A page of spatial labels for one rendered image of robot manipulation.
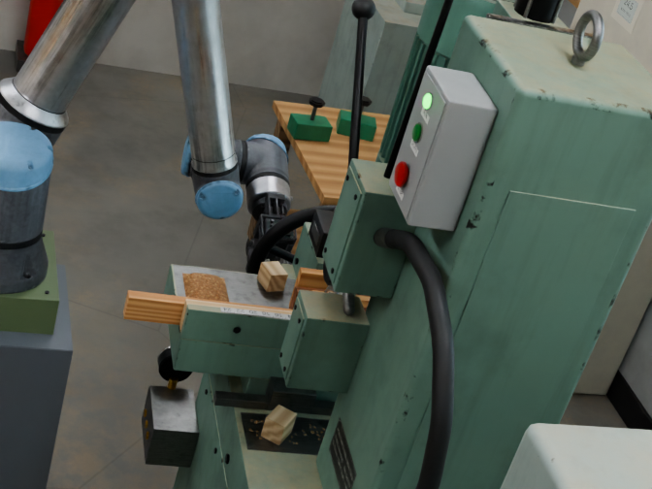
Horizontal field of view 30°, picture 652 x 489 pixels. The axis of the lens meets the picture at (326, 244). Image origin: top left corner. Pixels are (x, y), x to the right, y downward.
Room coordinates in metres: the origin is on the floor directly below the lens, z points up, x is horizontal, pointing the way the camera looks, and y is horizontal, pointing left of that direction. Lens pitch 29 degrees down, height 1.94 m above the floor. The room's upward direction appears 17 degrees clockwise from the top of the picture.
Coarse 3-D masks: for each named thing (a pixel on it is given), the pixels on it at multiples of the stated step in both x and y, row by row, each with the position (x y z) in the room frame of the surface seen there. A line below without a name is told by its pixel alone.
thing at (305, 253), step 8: (304, 224) 1.86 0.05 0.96; (304, 232) 1.85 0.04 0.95; (304, 240) 1.83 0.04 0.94; (304, 248) 1.82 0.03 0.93; (312, 248) 1.78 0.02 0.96; (296, 256) 1.85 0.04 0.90; (304, 256) 1.81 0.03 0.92; (312, 256) 1.77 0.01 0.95; (296, 264) 1.83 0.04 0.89; (304, 264) 1.80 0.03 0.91; (312, 264) 1.76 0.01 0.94; (320, 264) 1.74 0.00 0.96; (296, 272) 1.83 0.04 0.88
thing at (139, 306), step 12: (132, 300) 1.51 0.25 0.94; (144, 300) 1.51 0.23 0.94; (156, 300) 1.52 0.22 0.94; (168, 300) 1.53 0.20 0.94; (180, 300) 1.54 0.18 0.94; (204, 300) 1.56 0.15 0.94; (132, 312) 1.51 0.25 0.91; (144, 312) 1.51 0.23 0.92; (156, 312) 1.52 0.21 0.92; (168, 312) 1.53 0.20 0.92; (180, 312) 1.53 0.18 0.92
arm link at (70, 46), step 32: (64, 0) 2.13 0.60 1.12; (96, 0) 2.10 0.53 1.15; (128, 0) 2.12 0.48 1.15; (64, 32) 2.09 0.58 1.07; (96, 32) 2.10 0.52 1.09; (32, 64) 2.09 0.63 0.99; (64, 64) 2.08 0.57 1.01; (0, 96) 2.07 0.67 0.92; (32, 96) 2.07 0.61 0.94; (64, 96) 2.09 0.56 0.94; (32, 128) 2.05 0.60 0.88; (64, 128) 2.12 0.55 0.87
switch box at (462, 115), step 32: (448, 96) 1.26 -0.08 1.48; (480, 96) 1.28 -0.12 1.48; (448, 128) 1.25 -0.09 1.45; (480, 128) 1.26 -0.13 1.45; (416, 160) 1.27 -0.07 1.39; (448, 160) 1.25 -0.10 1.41; (416, 192) 1.25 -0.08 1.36; (448, 192) 1.25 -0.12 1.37; (416, 224) 1.25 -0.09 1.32; (448, 224) 1.26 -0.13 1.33
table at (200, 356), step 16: (176, 272) 1.68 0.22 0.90; (192, 272) 1.69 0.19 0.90; (208, 272) 1.70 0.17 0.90; (224, 272) 1.72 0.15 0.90; (288, 272) 1.83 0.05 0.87; (176, 288) 1.63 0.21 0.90; (240, 288) 1.69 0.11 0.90; (256, 288) 1.70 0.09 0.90; (288, 288) 1.73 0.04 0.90; (256, 304) 1.65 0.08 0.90; (272, 304) 1.67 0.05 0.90; (288, 304) 1.68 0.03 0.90; (176, 336) 1.53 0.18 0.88; (176, 352) 1.51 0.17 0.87; (192, 352) 1.51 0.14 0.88; (208, 352) 1.52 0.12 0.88; (224, 352) 1.52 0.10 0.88; (240, 352) 1.53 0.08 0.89; (256, 352) 1.54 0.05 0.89; (272, 352) 1.55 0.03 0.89; (176, 368) 1.50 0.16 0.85; (192, 368) 1.51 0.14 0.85; (208, 368) 1.52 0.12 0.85; (224, 368) 1.53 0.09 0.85; (240, 368) 1.53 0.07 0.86; (256, 368) 1.54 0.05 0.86; (272, 368) 1.55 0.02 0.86
